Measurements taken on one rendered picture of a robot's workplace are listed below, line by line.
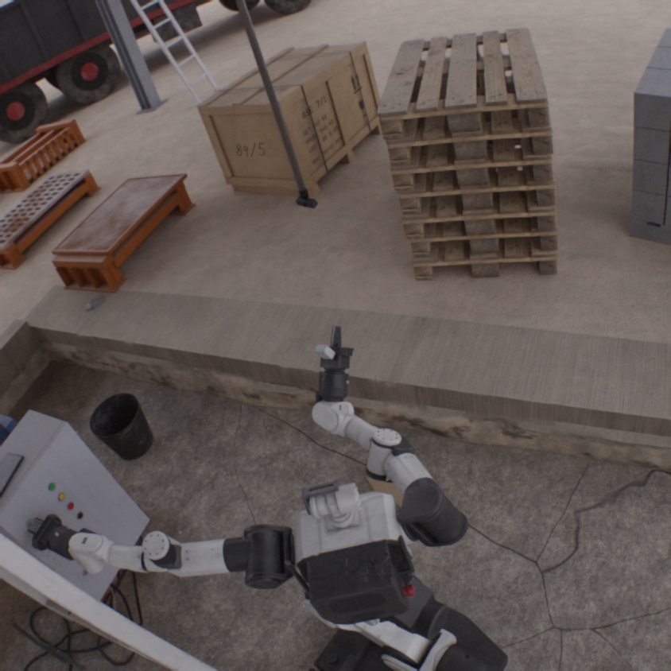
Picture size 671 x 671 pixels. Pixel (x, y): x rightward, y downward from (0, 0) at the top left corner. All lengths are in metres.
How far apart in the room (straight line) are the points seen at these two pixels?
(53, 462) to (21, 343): 2.69
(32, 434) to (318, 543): 1.04
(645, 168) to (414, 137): 1.27
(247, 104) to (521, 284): 2.22
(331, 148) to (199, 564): 3.56
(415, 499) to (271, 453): 1.83
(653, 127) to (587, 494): 1.83
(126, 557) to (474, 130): 2.26
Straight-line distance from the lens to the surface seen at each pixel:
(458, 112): 2.83
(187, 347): 3.51
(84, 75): 9.98
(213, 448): 3.39
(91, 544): 1.73
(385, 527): 1.45
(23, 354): 4.65
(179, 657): 2.06
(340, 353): 1.79
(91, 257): 4.39
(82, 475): 2.10
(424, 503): 1.45
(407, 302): 3.25
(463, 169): 2.95
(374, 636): 2.19
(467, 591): 2.62
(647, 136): 3.31
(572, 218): 3.78
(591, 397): 2.72
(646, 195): 3.48
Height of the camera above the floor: 2.42
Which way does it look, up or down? 41 degrees down
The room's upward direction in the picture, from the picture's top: 20 degrees counter-clockwise
